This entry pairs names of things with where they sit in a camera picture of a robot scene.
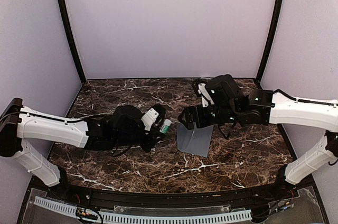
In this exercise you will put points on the grey slotted cable duct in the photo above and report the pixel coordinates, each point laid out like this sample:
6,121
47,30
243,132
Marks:
122,214

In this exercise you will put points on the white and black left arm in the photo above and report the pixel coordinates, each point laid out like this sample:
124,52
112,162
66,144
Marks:
126,126

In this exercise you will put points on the black right frame post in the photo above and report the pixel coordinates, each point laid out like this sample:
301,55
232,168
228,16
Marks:
269,41

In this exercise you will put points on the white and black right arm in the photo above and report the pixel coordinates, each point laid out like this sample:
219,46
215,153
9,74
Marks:
223,102

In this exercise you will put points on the black left frame post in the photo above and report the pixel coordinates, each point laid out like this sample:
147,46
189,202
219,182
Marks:
71,41

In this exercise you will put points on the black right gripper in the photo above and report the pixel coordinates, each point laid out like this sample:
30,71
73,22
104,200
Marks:
200,121

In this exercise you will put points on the black frame post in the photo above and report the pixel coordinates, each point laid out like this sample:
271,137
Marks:
71,41
269,41

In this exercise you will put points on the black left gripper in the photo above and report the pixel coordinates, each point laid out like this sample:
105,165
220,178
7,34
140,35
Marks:
152,140

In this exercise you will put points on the black table edge rail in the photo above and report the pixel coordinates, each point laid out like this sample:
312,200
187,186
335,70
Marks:
255,197

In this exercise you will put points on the grey envelope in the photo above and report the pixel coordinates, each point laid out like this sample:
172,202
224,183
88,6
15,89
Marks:
196,141

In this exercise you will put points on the white green glue stick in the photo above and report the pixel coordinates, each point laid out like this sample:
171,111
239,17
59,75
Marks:
165,126

